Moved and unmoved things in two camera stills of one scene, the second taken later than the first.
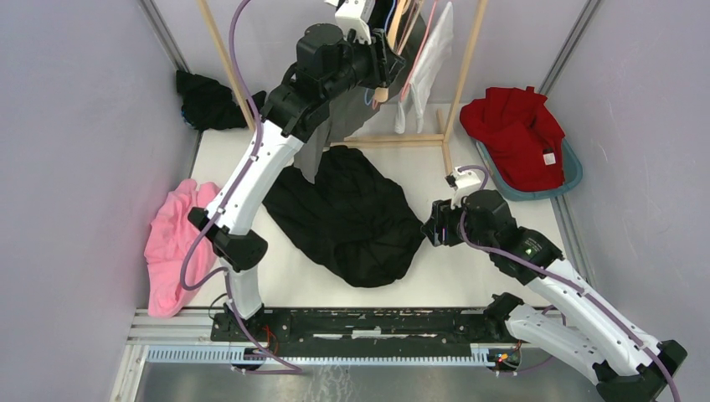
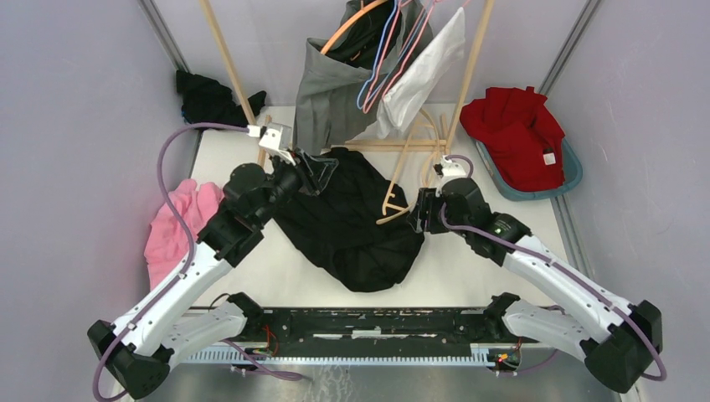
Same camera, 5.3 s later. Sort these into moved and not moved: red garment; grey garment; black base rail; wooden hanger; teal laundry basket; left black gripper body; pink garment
Moved: left black gripper body; wooden hanger; grey garment
Not moved: black base rail; red garment; teal laundry basket; pink garment
